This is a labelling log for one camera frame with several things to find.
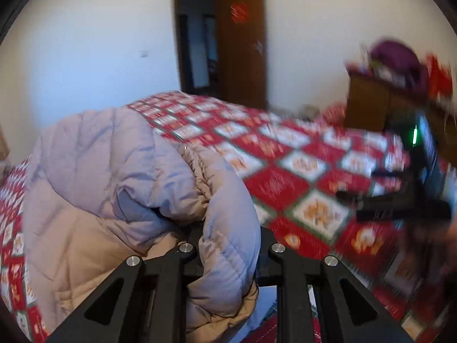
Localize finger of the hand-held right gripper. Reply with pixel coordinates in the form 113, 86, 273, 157
371, 169, 415, 181
336, 190, 452, 222

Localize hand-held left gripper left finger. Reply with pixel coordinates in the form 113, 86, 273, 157
46, 225, 208, 343

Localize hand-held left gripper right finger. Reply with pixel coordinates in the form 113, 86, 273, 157
255, 227, 416, 343

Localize lilac quilted puffer jacket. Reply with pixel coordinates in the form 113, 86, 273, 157
21, 107, 261, 333

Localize brown wooden cabinet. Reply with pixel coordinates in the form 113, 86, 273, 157
344, 69, 457, 167

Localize red box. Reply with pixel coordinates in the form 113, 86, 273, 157
426, 55, 456, 101

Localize red patterned bedspread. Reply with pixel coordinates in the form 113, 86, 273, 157
0, 91, 454, 343

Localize purple bag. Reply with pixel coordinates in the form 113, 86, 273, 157
369, 39, 429, 86

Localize brown wooden door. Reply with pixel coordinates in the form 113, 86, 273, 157
216, 0, 268, 109

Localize red door decoration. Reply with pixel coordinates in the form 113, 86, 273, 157
230, 2, 250, 24

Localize dark wooden door frame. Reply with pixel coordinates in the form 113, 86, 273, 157
173, 0, 225, 97

